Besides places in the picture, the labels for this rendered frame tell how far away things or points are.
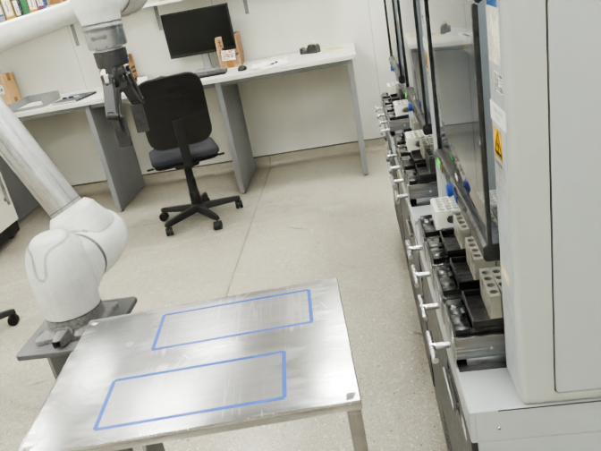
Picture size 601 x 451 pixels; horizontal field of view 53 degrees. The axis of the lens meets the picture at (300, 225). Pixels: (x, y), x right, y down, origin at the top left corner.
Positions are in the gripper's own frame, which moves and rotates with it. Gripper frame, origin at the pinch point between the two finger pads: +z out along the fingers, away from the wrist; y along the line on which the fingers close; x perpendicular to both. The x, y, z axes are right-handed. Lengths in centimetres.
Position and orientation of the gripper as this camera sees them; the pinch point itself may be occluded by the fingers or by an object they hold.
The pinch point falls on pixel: (133, 134)
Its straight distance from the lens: 154.4
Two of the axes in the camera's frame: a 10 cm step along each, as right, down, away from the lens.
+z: 1.8, 9.1, 3.8
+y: -0.6, 4.0, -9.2
